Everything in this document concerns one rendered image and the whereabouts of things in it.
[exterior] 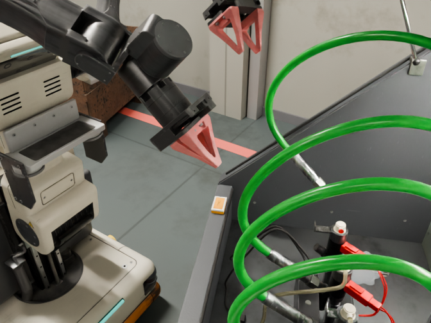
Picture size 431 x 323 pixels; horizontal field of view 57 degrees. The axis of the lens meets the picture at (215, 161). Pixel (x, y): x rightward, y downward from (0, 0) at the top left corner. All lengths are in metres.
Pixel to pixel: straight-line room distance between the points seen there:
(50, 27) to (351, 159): 0.70
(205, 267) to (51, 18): 0.54
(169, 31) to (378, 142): 0.58
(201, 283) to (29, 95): 0.65
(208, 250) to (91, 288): 0.92
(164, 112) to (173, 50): 0.10
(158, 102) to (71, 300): 1.24
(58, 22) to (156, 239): 1.77
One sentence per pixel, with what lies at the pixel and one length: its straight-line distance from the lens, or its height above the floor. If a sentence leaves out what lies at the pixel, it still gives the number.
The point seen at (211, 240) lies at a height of 0.95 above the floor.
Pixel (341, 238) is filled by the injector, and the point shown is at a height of 1.12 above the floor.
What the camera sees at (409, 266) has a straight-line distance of 0.40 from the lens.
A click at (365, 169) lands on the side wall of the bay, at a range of 1.01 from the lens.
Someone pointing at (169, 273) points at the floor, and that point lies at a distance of 2.08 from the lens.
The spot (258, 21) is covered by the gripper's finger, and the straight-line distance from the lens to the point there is 0.80.
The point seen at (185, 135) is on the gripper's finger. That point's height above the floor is 1.30.
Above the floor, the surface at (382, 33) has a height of 1.43.
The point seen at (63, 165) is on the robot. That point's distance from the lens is 1.30.
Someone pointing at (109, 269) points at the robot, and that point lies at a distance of 1.78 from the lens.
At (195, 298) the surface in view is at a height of 0.95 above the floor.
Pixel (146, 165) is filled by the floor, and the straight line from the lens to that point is 2.79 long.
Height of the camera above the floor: 1.60
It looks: 35 degrees down
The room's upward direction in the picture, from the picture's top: straight up
